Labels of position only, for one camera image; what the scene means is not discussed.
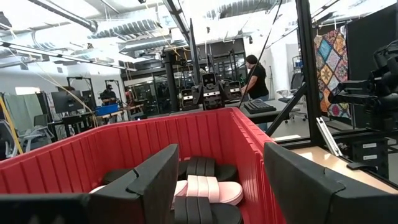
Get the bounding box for wooden workbench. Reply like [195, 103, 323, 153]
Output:
[93, 104, 146, 121]

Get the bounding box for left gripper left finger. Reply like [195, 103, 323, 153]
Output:
[89, 143, 180, 224]

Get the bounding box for pale green panel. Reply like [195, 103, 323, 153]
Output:
[2, 93, 44, 125]

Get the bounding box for blue plastic bin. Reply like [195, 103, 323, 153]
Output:
[95, 103, 120, 117]

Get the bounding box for grey mesh office chair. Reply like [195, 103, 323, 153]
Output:
[18, 113, 55, 153]

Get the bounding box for black desk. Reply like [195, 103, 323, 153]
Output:
[46, 111, 96, 138]

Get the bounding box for silver metal bracket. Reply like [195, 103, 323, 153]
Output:
[316, 117, 343, 157]

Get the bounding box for colourful patchwork quilt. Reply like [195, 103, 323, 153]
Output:
[313, 29, 352, 119]

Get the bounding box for yellow pole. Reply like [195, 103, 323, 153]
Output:
[0, 96, 24, 155]

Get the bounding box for black slide sandal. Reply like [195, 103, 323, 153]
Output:
[171, 195, 244, 224]
[177, 156, 239, 184]

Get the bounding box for thin black cable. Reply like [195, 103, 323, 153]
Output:
[238, 0, 284, 108]

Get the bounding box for black wall panel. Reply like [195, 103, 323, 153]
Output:
[346, 2, 398, 82]

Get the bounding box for black labelled control box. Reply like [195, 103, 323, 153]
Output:
[337, 138, 389, 180]

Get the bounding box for black work table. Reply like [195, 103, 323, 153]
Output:
[228, 99, 301, 125]

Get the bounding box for black keyboard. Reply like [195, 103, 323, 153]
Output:
[243, 98, 277, 114]

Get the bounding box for black and white office chair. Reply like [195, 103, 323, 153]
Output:
[275, 73, 307, 122]

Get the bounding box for background robot unit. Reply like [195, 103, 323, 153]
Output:
[221, 80, 243, 102]
[181, 88, 200, 110]
[201, 72, 223, 111]

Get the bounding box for black column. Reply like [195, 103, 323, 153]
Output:
[163, 51, 180, 113]

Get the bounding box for red plastic bin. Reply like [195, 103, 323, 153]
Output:
[0, 107, 289, 224]

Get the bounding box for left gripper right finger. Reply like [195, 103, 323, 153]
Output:
[263, 142, 398, 224]

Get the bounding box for person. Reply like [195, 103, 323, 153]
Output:
[241, 54, 270, 131]
[99, 83, 118, 106]

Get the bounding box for grey ceiling pipe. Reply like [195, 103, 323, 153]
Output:
[27, 0, 98, 32]

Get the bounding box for silver ventilation duct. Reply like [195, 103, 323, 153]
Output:
[88, 18, 164, 43]

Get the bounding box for white slide sandal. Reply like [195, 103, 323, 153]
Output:
[88, 185, 108, 194]
[170, 174, 244, 210]

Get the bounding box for black computer monitor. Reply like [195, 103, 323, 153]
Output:
[50, 90, 85, 114]

